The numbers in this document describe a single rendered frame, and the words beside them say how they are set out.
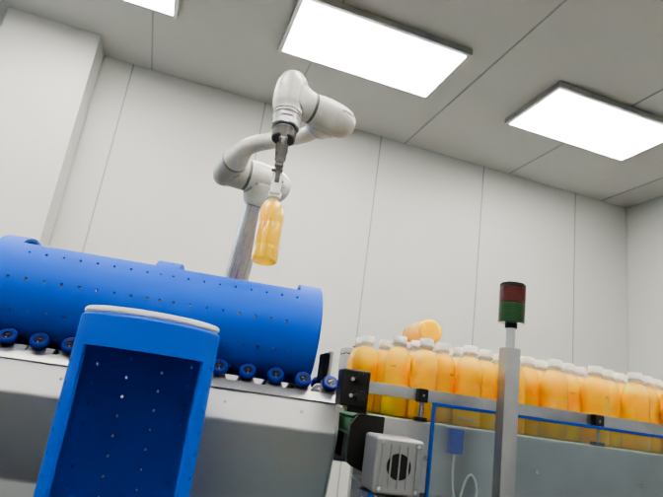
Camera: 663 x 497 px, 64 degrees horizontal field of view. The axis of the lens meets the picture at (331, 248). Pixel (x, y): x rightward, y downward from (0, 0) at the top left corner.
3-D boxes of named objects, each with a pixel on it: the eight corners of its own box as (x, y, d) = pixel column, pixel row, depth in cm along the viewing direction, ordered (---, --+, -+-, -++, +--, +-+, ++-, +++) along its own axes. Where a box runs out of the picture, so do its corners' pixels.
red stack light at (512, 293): (493, 303, 135) (494, 288, 136) (517, 307, 136) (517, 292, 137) (506, 299, 129) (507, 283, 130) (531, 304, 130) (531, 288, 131)
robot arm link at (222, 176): (224, 141, 209) (256, 152, 216) (208, 160, 224) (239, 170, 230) (219, 171, 205) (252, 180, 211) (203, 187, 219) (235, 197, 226)
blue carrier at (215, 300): (7, 334, 157) (30, 240, 161) (299, 377, 170) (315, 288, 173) (-43, 343, 129) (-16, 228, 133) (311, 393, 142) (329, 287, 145)
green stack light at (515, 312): (492, 322, 134) (493, 303, 135) (516, 326, 135) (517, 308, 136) (505, 319, 128) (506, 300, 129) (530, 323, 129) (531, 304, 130)
